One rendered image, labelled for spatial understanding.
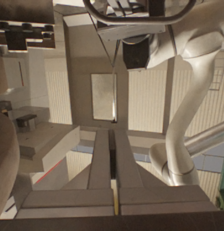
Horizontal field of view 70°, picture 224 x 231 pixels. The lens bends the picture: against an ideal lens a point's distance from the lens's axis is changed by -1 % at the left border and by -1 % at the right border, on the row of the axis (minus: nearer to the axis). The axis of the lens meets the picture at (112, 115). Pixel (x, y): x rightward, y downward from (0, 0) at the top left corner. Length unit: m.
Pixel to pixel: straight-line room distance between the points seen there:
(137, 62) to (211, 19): 0.22
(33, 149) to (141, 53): 2.77
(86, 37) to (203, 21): 3.13
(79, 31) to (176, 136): 3.23
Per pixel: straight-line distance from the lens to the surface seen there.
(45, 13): 1.33
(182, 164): 0.68
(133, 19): 0.31
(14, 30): 1.42
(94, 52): 3.43
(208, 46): 0.51
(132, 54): 0.39
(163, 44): 0.49
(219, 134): 0.99
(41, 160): 2.88
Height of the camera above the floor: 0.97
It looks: 16 degrees up
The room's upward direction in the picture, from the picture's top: 179 degrees clockwise
